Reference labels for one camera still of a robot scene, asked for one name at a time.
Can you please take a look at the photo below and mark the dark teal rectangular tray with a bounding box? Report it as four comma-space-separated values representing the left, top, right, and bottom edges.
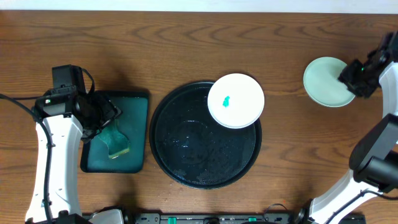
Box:
80, 90, 149, 173

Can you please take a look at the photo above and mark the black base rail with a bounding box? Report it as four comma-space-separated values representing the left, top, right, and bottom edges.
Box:
81, 212, 367, 224

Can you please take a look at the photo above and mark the yellow green sponge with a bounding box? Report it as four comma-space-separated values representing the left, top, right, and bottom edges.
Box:
98, 119, 131, 159

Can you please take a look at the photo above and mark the mint green plate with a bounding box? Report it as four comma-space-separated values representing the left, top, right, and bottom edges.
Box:
304, 85, 355, 108
303, 57, 348, 90

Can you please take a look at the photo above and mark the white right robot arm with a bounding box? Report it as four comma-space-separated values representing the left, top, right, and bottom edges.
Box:
296, 32, 397, 223

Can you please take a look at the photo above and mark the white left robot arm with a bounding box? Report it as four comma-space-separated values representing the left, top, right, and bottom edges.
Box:
25, 65, 122, 223

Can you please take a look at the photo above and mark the white plate with green stain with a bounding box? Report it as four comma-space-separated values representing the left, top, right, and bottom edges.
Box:
207, 73, 265, 129

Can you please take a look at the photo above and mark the round black tray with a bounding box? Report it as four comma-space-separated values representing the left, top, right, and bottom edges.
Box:
149, 81, 262, 189

